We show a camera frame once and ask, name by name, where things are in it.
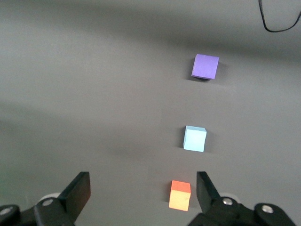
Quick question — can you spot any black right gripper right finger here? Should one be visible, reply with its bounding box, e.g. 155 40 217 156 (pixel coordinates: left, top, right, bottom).
188 171 296 226

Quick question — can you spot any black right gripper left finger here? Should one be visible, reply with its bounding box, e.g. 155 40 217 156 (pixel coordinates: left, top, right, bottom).
0 171 91 226

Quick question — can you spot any light blue foam block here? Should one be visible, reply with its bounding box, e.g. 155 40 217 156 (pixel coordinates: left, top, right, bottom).
182 125 207 153

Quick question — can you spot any orange foam block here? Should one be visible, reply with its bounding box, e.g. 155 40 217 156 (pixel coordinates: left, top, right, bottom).
168 180 191 211

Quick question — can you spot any purple foam block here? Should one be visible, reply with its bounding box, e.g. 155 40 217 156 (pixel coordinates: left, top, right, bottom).
190 53 220 81

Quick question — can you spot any loose black cable on table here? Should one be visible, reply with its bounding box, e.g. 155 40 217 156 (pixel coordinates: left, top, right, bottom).
258 0 301 33

